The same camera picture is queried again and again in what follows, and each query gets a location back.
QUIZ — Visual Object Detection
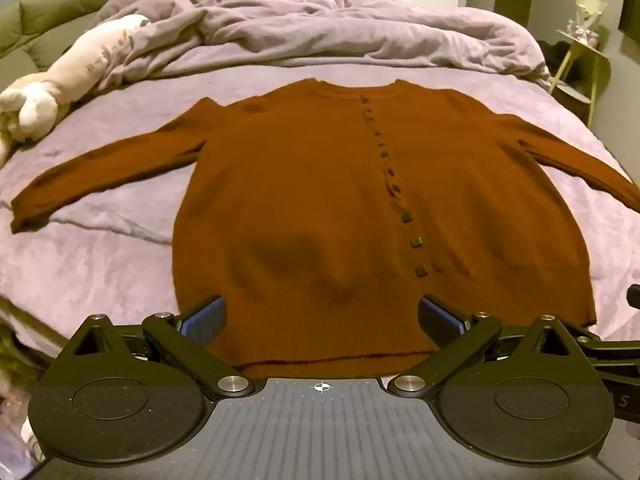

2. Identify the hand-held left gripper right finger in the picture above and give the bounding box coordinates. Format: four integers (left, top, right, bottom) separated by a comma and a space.
387, 294, 592, 403

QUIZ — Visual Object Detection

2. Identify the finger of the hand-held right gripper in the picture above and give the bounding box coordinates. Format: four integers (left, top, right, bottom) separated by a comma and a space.
575, 335, 640, 368

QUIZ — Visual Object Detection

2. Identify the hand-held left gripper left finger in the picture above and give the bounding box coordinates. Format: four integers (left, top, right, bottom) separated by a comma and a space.
55, 295, 256, 402

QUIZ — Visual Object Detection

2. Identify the brown button cardigan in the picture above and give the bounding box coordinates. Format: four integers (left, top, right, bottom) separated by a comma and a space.
10, 78, 640, 378

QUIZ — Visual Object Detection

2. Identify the purple bed sheet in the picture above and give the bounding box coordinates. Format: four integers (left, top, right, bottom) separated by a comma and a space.
0, 52, 640, 361

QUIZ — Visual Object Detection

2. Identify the white plush toy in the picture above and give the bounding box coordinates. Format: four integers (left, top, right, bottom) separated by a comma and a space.
0, 14, 151, 161

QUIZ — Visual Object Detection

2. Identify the yellow-green side table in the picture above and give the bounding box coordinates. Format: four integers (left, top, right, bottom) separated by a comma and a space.
549, 30, 612, 128

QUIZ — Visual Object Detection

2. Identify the purple duvet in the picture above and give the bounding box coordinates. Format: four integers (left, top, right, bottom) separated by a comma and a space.
97, 0, 553, 92

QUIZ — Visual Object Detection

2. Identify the wrapped flower bouquet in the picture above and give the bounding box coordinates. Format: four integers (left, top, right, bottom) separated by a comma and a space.
565, 0, 608, 51

